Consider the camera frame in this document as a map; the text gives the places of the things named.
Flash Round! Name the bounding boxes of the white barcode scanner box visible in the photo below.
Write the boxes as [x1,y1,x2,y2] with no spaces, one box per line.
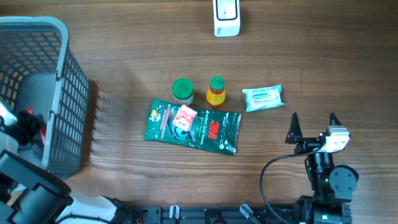
[213,0,241,37]

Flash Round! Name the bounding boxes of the grey plastic shopping basket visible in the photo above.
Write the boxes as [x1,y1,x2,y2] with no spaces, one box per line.
[1,16,90,180]

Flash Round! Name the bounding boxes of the green 3M gloves package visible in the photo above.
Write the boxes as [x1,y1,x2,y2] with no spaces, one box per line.
[144,100,241,156]

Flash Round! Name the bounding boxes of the green lid seasoning jar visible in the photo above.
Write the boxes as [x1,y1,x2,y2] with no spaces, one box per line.
[172,78,194,105]

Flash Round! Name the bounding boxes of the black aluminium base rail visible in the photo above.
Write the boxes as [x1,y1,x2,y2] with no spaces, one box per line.
[130,203,312,224]

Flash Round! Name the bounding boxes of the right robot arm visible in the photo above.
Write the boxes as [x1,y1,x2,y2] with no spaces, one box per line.
[285,113,359,224]

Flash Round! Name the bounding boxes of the light blue tissue pack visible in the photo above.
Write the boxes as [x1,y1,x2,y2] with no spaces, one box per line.
[242,85,284,112]

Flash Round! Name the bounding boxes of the red sriracha sauce bottle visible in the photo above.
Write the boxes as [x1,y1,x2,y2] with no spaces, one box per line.
[206,76,226,110]

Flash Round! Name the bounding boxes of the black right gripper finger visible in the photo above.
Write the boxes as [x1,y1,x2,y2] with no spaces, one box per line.
[285,112,303,144]
[329,113,341,126]

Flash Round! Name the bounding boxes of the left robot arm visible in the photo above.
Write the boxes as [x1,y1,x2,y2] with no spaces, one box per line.
[1,103,138,224]

